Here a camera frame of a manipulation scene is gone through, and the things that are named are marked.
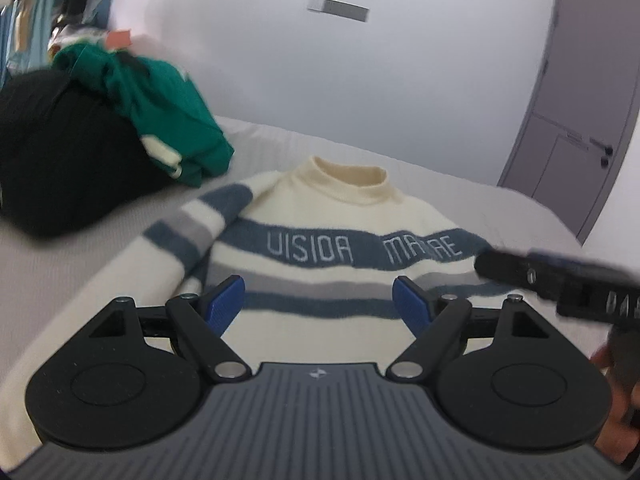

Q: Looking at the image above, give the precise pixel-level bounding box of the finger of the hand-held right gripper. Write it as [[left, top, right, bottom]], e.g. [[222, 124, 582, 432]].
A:
[[474, 249, 566, 306]]

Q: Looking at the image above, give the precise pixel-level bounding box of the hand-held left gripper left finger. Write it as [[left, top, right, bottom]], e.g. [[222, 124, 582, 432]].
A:
[[90, 275, 251, 384]]

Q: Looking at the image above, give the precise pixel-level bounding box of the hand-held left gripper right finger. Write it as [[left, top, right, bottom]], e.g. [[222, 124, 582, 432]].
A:
[[385, 275, 551, 386]]

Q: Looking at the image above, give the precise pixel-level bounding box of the cream blue striped sweater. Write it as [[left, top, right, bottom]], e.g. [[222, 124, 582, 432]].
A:
[[0, 155, 523, 471]]

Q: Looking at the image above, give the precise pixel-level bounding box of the person's right hand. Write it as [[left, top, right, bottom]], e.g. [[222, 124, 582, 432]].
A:
[[589, 344, 640, 467]]

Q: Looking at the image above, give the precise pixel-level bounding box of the grey door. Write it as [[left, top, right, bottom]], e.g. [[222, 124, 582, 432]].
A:
[[497, 0, 640, 247]]

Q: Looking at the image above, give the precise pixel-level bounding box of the green garment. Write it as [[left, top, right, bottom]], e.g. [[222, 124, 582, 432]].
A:
[[50, 40, 236, 188]]

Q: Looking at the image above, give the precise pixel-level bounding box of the black garment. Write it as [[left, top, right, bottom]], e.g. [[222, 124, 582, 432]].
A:
[[0, 67, 183, 241]]

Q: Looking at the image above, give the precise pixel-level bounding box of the light blue curtain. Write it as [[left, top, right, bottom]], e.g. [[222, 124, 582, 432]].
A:
[[20, 0, 67, 63]]

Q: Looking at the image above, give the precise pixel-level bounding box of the grey wall switch panel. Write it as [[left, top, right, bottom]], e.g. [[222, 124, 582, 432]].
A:
[[307, 0, 370, 24]]

